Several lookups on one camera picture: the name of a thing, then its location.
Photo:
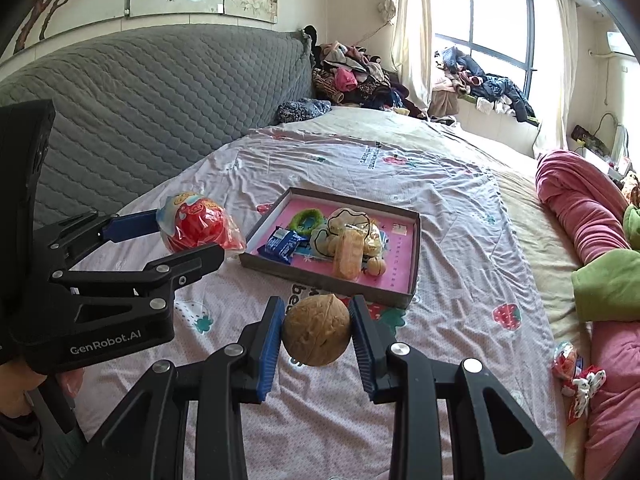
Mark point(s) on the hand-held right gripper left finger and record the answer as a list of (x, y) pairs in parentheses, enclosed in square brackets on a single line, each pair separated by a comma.
[(269, 355)]

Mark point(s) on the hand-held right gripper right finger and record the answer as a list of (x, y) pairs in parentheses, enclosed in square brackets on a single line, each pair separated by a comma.
[(364, 355)]

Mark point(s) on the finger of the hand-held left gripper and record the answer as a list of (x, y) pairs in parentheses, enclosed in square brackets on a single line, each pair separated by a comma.
[(130, 225), (190, 262)]

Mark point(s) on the plastic-wrapped toy egg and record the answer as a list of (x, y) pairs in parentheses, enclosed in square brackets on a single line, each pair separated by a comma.
[(565, 360), (200, 230)]

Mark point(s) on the brown walnut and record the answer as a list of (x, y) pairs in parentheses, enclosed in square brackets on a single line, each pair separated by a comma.
[(315, 330), (375, 266)]

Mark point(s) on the grey box with pink bottom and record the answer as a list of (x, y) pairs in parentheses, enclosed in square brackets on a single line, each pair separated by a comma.
[(395, 270)]

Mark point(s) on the blue snack packet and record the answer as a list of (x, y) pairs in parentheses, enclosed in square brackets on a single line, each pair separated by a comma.
[(280, 247)]

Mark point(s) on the yellow snack packet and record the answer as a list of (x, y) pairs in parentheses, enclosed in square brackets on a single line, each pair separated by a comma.
[(347, 260)]

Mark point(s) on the cream polka-dot scrunchie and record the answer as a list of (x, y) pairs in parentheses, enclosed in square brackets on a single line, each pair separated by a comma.
[(345, 217)]

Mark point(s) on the person's left forearm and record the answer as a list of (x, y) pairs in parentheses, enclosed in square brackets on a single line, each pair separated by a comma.
[(30, 452)]

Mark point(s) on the person's left hand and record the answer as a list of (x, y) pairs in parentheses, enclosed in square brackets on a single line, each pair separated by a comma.
[(15, 385)]

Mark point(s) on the green fuzzy hair scrunchie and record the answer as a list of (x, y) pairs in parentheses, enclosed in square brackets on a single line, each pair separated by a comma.
[(295, 220)]

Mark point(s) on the grey quilted headboard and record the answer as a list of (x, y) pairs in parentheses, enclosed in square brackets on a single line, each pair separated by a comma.
[(150, 110)]

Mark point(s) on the dark patterned pillow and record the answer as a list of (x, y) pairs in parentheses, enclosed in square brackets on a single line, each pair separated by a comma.
[(302, 110)]

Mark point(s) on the strawberry print bed sheet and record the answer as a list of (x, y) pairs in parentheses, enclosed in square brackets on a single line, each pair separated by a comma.
[(450, 185)]

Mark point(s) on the red white snack packet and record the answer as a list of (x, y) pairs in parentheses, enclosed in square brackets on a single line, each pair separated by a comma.
[(585, 387)]

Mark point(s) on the pile of mixed clothes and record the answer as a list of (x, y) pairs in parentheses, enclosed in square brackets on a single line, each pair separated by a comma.
[(350, 80)]

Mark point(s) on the green fleece blanket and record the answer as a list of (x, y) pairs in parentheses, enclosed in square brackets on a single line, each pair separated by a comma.
[(610, 280)]

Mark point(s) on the beige cloth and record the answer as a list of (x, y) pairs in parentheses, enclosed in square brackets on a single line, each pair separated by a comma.
[(444, 104)]

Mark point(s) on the pink quilt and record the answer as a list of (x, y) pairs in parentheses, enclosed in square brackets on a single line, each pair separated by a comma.
[(585, 210)]

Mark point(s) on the clothes heap on windowsill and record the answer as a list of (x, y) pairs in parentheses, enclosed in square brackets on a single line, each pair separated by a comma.
[(495, 87)]

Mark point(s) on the dark desk object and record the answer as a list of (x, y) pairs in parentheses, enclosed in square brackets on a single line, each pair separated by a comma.
[(590, 141)]

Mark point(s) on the cream curtain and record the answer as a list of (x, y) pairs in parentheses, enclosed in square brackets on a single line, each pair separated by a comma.
[(412, 20), (560, 60)]

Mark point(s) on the white upright appliance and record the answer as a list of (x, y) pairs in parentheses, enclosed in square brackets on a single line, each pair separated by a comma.
[(621, 147)]

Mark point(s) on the white air conditioner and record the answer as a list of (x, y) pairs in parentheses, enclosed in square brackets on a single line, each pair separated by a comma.
[(625, 45)]

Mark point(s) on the window with dark frame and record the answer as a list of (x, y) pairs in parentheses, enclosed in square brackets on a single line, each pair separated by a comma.
[(500, 15)]

